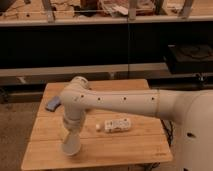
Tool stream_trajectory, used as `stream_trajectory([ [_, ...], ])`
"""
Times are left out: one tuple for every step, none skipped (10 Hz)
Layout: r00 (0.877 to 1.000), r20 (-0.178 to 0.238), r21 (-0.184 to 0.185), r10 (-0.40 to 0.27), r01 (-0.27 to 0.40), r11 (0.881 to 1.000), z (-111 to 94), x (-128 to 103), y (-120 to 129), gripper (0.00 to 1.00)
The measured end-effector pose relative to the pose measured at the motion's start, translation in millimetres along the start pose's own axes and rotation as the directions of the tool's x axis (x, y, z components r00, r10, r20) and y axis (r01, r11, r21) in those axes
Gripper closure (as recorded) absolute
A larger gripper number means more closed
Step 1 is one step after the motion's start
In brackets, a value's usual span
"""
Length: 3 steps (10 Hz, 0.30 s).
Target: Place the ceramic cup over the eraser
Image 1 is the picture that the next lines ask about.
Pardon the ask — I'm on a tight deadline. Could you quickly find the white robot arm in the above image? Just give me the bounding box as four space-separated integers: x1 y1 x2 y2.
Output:
60 76 213 171

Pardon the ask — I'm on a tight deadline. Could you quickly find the wooden table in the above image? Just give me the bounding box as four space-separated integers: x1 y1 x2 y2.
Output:
21 83 172 171

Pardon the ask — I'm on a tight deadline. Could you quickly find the black box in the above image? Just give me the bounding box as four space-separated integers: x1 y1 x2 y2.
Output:
164 44 213 74

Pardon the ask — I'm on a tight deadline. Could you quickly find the long wooden shelf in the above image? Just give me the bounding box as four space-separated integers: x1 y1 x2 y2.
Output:
0 0 213 27

